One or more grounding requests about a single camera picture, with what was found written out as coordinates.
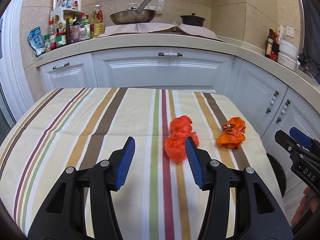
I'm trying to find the black trash bin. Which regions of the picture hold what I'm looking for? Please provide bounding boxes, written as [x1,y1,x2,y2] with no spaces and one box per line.
[266,153,286,197]

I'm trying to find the person's hand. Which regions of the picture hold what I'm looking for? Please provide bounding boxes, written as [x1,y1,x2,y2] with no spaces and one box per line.
[291,187,319,225]

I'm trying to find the orange crumpled wrapper far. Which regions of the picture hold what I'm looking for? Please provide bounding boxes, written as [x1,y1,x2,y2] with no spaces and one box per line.
[216,116,246,149]

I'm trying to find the person's dark grey shirt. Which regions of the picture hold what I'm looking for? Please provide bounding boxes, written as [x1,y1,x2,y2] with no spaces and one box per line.
[299,0,319,83]

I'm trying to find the white stacked bowls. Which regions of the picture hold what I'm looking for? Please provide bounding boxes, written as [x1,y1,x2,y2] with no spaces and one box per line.
[277,40,298,71]

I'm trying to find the dark soy sauce bottle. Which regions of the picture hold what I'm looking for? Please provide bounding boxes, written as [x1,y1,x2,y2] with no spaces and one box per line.
[265,29,273,58]

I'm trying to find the striped tablecloth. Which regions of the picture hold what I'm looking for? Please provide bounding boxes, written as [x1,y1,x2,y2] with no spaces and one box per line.
[1,88,283,239]

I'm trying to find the red-orange crumpled plastic bag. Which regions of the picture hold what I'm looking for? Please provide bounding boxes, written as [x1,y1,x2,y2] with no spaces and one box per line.
[164,115,199,164]

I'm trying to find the black clay pot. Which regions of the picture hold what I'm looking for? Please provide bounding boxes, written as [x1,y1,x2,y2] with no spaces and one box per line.
[180,13,206,27]

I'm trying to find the beige stove cover cloth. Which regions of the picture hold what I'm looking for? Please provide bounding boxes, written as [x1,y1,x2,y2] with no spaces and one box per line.
[98,22,217,39]

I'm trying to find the blue white salt bag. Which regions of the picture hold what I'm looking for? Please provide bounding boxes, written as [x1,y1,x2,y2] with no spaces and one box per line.
[27,27,46,57]

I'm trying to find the cooking oil bottle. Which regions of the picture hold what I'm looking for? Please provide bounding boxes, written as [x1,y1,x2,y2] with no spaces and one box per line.
[90,4,105,38]

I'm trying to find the metal wok pan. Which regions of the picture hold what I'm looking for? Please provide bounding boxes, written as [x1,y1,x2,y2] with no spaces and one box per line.
[110,0,156,25]

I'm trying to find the cabinet door handle right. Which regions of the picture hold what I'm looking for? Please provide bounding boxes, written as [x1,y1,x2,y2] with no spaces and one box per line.
[276,99,291,124]

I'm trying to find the cabinet door handle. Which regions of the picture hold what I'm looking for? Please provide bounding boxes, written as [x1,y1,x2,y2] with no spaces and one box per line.
[266,90,279,114]
[276,99,291,124]

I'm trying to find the cabinet door handle left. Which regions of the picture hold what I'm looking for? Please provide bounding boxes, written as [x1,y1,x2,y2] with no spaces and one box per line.
[266,90,279,114]

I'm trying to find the white wall socket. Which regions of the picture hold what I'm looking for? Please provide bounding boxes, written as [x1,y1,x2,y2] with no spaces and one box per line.
[286,26,295,38]

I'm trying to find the drawer handle left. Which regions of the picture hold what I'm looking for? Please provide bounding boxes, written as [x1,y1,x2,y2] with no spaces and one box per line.
[52,62,70,70]

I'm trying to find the drawer handle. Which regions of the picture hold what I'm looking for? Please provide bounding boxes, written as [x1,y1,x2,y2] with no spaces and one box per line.
[52,62,70,70]
[158,52,183,57]

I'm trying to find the drawer handle centre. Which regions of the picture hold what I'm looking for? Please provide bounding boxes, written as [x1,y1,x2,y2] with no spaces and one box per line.
[158,52,183,57]

